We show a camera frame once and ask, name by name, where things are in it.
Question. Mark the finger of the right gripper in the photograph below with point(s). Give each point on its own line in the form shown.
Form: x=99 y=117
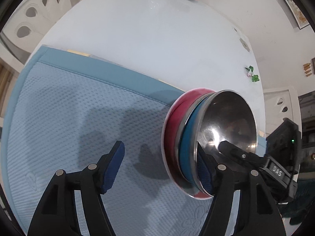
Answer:
x=237 y=158

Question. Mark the white chair far right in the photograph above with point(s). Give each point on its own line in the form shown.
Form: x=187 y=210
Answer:
x=281 y=103

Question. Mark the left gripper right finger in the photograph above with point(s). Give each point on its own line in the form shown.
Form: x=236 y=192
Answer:
x=242 y=203

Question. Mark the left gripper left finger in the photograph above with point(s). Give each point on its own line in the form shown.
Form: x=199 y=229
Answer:
x=56 y=213

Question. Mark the magenta steel bowl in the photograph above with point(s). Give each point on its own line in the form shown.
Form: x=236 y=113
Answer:
x=186 y=152

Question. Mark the green candy wrappers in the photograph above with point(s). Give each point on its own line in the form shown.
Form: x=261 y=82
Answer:
x=251 y=74

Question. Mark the white chair far left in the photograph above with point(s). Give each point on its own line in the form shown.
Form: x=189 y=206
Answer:
x=29 y=23

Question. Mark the blue textured table mat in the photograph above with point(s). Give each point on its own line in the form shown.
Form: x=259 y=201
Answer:
x=66 y=111

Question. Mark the blue steel bowl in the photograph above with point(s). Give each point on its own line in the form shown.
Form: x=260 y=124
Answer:
x=223 y=116

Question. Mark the pink polka dot bowl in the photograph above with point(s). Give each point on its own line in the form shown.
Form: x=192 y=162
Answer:
x=174 y=123

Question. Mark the framed wall picture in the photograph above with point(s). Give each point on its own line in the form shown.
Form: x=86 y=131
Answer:
x=298 y=15

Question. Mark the white chair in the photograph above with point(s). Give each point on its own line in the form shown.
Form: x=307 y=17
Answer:
x=29 y=23
x=281 y=103

